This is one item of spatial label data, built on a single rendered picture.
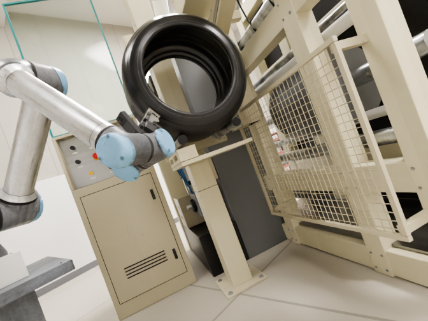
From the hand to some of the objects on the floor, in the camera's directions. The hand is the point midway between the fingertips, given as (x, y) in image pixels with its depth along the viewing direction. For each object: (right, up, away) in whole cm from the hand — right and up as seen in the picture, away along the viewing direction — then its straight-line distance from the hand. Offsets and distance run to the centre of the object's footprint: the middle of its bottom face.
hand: (148, 113), depth 109 cm
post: (+45, -96, +51) cm, 117 cm away
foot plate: (+45, -96, +51) cm, 117 cm away
